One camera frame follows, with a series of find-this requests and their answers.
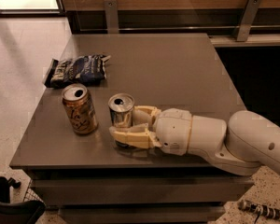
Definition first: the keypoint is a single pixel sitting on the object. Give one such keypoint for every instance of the right metal wall bracket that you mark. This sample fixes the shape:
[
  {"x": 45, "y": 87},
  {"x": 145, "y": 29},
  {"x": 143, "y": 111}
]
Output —
[{"x": 242, "y": 31}]

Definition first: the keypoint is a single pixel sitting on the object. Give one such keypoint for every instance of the orange la croix can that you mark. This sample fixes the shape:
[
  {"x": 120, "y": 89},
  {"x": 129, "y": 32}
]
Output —
[{"x": 78, "y": 105}]

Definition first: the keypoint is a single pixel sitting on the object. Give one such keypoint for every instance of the red bull can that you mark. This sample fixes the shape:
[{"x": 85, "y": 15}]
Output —
[{"x": 121, "y": 110}]

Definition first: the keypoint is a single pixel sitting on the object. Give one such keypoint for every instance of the grey drawer cabinet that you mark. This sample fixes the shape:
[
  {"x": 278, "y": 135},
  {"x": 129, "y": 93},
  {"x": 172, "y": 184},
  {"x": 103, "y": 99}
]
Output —
[{"x": 167, "y": 71}]

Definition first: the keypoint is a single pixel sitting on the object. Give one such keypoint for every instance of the upper grey drawer front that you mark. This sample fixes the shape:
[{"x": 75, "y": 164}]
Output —
[{"x": 141, "y": 190}]

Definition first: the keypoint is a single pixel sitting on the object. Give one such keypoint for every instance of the metal wall bracket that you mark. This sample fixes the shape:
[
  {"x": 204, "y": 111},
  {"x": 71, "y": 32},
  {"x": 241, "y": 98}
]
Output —
[
  {"x": 242, "y": 31},
  {"x": 111, "y": 16}
]

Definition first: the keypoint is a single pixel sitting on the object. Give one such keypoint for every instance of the grey drawer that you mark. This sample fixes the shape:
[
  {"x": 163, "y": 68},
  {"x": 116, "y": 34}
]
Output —
[
  {"x": 142, "y": 215},
  {"x": 141, "y": 190}
]

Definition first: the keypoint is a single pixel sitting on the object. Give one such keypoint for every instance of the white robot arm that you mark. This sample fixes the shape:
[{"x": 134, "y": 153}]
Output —
[{"x": 239, "y": 145}]

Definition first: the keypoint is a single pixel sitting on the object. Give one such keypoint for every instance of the blue chip bag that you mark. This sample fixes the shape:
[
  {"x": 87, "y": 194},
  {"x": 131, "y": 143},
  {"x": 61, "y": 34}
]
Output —
[{"x": 87, "y": 70}]

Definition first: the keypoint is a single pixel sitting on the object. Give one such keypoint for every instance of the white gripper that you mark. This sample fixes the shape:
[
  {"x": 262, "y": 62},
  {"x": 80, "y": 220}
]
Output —
[{"x": 174, "y": 131}]

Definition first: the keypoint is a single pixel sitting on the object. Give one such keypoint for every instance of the lower grey drawer front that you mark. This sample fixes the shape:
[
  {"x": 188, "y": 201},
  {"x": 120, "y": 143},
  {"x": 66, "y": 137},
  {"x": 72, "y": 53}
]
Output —
[{"x": 142, "y": 215}]

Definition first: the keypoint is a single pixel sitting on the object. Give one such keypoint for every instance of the left metal wall bracket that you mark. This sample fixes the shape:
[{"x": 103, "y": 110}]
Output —
[{"x": 111, "y": 16}]

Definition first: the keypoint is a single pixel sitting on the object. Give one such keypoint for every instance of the black chair part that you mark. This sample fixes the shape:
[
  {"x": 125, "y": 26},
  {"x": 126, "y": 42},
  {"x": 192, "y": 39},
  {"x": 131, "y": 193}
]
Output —
[{"x": 27, "y": 212}]

